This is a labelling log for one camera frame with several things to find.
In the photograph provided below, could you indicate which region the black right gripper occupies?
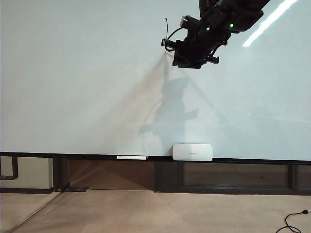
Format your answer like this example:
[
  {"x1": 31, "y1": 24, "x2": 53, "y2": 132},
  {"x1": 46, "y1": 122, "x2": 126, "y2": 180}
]
[{"x1": 172, "y1": 24, "x2": 231, "y2": 70}]

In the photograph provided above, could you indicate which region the white whiteboard eraser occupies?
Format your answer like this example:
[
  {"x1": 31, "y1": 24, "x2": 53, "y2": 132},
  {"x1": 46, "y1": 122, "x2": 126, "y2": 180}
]
[{"x1": 172, "y1": 143, "x2": 214, "y2": 162}]

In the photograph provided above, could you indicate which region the white marker with black cap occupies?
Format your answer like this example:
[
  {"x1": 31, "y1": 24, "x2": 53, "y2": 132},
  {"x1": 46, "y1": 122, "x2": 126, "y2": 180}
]
[{"x1": 116, "y1": 155, "x2": 156, "y2": 162}]

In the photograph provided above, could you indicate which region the white glass whiteboard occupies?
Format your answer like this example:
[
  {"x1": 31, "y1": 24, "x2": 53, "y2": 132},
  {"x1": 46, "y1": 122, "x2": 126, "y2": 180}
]
[{"x1": 0, "y1": 0, "x2": 311, "y2": 161}]

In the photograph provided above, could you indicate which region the dark framed glass partition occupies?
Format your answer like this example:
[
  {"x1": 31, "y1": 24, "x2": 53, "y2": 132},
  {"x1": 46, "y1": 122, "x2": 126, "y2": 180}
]
[{"x1": 154, "y1": 161, "x2": 311, "y2": 195}]

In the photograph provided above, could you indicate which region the brown wooden panel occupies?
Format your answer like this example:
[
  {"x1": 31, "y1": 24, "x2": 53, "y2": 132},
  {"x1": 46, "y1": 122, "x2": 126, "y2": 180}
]
[{"x1": 69, "y1": 160, "x2": 156, "y2": 190}]

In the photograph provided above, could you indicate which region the black baseboard strip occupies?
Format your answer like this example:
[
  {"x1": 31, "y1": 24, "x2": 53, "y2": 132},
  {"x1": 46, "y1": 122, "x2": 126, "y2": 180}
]
[{"x1": 0, "y1": 188, "x2": 54, "y2": 195}]

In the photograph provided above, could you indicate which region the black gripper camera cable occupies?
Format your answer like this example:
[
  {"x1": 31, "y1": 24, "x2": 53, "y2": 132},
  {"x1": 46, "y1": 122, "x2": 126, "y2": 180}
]
[{"x1": 160, "y1": 26, "x2": 185, "y2": 49}]

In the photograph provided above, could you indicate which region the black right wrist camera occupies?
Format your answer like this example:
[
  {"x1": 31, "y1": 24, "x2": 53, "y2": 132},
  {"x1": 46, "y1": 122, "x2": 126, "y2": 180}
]
[{"x1": 180, "y1": 15, "x2": 202, "y2": 29}]

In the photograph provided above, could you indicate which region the dark door post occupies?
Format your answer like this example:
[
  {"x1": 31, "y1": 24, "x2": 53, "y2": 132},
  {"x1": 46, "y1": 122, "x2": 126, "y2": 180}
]
[{"x1": 53, "y1": 157, "x2": 71, "y2": 192}]

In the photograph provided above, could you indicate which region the black power cable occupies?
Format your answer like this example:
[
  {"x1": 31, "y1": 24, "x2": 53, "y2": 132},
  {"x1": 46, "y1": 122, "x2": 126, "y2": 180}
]
[{"x1": 274, "y1": 209, "x2": 311, "y2": 233}]

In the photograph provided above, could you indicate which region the black pipe bracket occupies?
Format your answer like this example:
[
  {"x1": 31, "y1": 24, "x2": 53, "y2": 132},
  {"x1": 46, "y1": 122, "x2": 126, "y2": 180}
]
[{"x1": 0, "y1": 156, "x2": 19, "y2": 181}]

